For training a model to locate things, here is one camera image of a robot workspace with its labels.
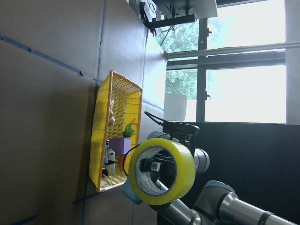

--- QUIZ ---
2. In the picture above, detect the yellow tape roll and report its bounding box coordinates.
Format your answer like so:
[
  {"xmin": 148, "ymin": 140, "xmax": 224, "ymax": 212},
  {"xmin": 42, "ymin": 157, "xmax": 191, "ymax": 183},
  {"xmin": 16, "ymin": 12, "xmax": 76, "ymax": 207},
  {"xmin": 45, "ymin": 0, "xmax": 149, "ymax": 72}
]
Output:
[{"xmin": 128, "ymin": 138, "xmax": 195, "ymax": 205}]

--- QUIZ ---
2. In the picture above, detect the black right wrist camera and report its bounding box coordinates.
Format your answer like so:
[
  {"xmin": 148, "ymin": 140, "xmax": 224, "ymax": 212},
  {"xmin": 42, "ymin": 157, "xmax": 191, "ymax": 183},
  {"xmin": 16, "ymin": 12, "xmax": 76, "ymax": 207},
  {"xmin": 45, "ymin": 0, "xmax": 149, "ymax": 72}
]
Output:
[{"xmin": 162, "ymin": 121, "xmax": 200, "ymax": 143}]

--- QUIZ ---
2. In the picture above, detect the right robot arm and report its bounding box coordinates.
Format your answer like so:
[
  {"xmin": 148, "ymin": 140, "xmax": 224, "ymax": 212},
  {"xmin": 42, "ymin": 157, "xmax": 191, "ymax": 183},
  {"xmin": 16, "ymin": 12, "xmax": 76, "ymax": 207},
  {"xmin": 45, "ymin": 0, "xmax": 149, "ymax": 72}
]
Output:
[{"xmin": 122, "ymin": 131, "xmax": 289, "ymax": 225}]

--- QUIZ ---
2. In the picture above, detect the orange toy carrot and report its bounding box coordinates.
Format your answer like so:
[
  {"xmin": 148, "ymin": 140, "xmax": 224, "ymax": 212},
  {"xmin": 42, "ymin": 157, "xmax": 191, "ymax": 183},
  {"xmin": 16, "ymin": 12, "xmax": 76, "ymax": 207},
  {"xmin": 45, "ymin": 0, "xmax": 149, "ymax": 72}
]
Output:
[{"xmin": 118, "ymin": 154, "xmax": 125, "ymax": 172}]

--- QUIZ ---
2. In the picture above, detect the yellow plastic basket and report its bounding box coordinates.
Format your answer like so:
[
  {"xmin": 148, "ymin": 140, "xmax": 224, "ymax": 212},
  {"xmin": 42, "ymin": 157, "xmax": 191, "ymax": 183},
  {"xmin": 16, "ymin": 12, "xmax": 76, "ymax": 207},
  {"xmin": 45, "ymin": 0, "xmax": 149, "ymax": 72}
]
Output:
[{"xmin": 89, "ymin": 70, "xmax": 143, "ymax": 192}]

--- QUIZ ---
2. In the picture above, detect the toy bread croissant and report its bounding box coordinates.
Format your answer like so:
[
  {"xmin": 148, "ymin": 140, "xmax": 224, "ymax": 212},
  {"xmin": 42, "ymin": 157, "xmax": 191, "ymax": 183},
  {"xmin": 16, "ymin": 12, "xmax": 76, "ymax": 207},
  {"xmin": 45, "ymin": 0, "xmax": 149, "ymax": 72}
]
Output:
[{"xmin": 108, "ymin": 99, "xmax": 115, "ymax": 127}]

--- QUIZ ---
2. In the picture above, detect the white cylinder pot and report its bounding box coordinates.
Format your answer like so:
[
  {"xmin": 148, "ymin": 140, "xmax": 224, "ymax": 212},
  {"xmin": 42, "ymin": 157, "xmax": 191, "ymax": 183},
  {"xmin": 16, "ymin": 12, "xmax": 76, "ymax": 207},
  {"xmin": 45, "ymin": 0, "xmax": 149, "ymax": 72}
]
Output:
[{"xmin": 164, "ymin": 93, "xmax": 187, "ymax": 122}]

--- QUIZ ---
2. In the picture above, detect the toy panda figure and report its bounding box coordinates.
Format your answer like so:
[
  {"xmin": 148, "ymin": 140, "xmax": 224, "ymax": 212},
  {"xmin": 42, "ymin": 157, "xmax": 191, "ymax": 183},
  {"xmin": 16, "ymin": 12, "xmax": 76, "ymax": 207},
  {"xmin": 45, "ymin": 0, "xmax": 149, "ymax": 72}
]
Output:
[{"xmin": 102, "ymin": 149, "xmax": 116, "ymax": 176}]

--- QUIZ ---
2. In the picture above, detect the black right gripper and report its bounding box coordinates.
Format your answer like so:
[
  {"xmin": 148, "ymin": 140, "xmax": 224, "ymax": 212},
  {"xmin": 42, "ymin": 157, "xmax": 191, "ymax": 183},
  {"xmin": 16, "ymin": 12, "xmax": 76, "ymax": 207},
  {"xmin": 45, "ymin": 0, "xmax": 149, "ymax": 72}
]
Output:
[{"xmin": 140, "ymin": 153, "xmax": 176, "ymax": 183}]

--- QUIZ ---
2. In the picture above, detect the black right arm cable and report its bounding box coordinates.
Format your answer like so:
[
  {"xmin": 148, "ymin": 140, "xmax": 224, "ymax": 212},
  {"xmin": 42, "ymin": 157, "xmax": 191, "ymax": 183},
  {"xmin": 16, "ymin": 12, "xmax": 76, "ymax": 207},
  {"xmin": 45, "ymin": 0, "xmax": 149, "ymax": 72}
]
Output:
[{"xmin": 123, "ymin": 111, "xmax": 169, "ymax": 176}]

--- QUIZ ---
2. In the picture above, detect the purple toy block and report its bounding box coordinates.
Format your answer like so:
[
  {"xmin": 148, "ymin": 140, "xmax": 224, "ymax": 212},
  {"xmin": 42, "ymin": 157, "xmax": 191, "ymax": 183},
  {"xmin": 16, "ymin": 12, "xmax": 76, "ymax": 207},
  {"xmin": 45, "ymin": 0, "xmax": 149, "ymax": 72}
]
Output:
[{"xmin": 110, "ymin": 137, "xmax": 131, "ymax": 155}]

